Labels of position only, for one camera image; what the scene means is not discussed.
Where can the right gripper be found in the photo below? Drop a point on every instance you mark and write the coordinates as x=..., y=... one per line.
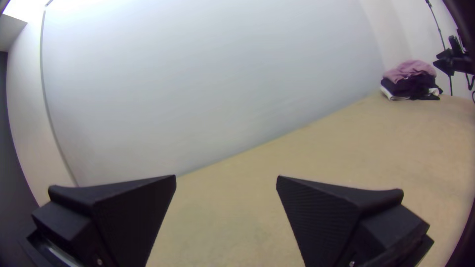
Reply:
x=458, y=61

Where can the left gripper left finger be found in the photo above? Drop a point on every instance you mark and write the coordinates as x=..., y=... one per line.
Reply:
x=118, y=218

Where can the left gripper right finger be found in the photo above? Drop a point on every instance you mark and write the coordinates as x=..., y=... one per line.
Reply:
x=334, y=222

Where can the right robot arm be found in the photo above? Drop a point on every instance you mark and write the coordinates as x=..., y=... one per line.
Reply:
x=465, y=15

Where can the black tripod stand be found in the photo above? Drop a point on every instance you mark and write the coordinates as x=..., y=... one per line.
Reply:
x=451, y=86

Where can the pile of folded clothes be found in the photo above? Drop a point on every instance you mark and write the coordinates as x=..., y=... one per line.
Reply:
x=410, y=79

